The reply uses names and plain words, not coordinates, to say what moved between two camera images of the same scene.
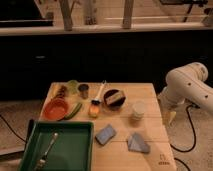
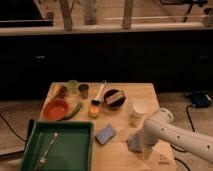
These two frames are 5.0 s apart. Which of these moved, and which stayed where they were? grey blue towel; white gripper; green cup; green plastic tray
Moved: white gripper
Stayed: green plastic tray; green cup; grey blue towel
